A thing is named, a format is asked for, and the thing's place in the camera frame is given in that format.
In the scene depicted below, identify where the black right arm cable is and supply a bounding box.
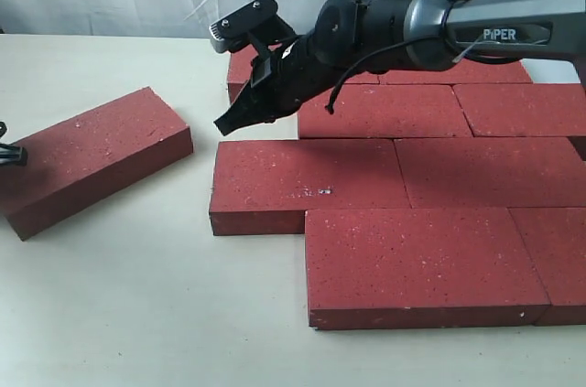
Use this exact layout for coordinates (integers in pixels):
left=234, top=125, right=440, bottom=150
left=323, top=0, right=550, bottom=114

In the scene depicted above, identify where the red brick with white specks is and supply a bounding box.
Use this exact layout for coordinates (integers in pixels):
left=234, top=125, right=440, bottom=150
left=209, top=139, right=410, bottom=236

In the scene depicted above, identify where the front large red brick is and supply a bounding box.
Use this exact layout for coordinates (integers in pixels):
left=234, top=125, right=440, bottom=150
left=305, top=208, right=551, bottom=330

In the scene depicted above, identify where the front right red brick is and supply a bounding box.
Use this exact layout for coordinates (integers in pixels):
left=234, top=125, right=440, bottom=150
left=510, top=208, right=585, bottom=327

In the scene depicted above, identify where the second row right brick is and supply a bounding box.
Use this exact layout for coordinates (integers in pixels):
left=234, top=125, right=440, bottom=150
left=453, top=83, right=585, bottom=158

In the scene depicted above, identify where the white plastic tray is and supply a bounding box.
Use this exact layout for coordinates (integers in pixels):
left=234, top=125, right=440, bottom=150
left=522, top=59, right=581, bottom=84

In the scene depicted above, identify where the red brick with groove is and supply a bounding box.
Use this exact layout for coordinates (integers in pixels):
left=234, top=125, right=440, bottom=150
left=298, top=84, right=472, bottom=138

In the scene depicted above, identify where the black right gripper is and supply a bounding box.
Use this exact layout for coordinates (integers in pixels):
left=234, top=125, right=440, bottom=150
left=214, top=34, right=345, bottom=135

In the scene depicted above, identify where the third row red brick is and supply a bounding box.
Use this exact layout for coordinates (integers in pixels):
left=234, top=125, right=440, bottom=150
left=396, top=137, right=585, bottom=209

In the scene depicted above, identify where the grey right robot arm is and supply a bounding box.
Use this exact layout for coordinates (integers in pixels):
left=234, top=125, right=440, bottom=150
left=210, top=0, right=585, bottom=134

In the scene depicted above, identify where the long red brick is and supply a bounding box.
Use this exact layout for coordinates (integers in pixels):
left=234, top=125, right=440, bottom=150
left=1, top=87, right=194, bottom=241

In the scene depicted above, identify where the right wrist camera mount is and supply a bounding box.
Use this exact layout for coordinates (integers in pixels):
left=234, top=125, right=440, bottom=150
left=209, top=0, right=298, bottom=56

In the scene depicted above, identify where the back right red brick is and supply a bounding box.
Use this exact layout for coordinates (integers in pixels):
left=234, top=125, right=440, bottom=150
left=379, top=60, right=532, bottom=85

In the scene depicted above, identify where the back left red brick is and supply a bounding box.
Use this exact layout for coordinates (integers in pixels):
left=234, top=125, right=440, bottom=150
left=226, top=46, right=380, bottom=103

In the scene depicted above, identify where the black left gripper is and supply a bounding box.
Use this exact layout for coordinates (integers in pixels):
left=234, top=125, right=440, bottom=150
left=0, top=144, right=27, bottom=167

